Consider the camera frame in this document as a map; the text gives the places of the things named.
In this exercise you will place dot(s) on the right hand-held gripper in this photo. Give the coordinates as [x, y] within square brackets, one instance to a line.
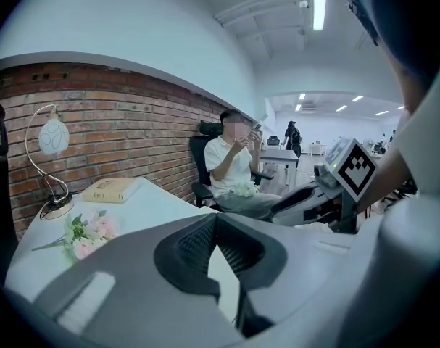
[353, 169]

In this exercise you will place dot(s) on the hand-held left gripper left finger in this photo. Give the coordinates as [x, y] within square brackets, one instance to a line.
[132, 288]

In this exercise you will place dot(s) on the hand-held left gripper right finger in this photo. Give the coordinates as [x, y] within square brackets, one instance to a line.
[306, 285]

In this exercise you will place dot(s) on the person's right forearm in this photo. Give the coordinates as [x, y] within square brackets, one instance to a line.
[386, 158]

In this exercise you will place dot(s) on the white flower bunch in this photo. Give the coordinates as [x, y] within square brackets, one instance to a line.
[246, 190]

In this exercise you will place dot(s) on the dark grey table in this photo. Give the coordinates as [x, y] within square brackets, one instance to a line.
[279, 154]

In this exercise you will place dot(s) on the artificial pink green flower bouquet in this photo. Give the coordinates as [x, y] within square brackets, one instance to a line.
[89, 230]

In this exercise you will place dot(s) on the beige hardcover book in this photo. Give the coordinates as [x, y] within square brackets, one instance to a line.
[109, 190]

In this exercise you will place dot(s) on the white globe desk lamp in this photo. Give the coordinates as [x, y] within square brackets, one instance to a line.
[53, 136]

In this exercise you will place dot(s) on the long ceiling light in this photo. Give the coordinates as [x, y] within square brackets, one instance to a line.
[319, 2]

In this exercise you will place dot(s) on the person's dark shirt torso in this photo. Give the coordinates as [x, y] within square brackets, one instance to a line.
[404, 20]

